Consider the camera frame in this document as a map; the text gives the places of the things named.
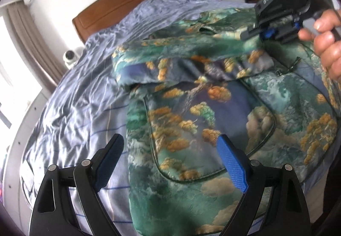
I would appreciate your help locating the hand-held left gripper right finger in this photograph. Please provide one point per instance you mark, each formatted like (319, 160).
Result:
(234, 166)

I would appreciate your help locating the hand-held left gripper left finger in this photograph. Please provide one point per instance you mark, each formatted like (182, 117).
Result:
(106, 169)

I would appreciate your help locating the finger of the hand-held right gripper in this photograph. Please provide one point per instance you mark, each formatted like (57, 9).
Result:
(289, 36)
(255, 33)

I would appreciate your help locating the green cloud print jacket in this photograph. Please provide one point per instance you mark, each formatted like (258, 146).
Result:
(213, 118)

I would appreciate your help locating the person's right hand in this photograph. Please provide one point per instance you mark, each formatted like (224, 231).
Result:
(329, 44)

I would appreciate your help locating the bed with blue checked sheet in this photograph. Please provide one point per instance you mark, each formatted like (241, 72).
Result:
(88, 92)

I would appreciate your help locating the white window bench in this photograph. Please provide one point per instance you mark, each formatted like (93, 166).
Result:
(24, 132)

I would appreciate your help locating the white round fan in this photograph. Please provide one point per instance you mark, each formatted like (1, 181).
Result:
(70, 57)

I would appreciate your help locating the beige curtain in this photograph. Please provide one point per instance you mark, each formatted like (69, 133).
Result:
(34, 47)

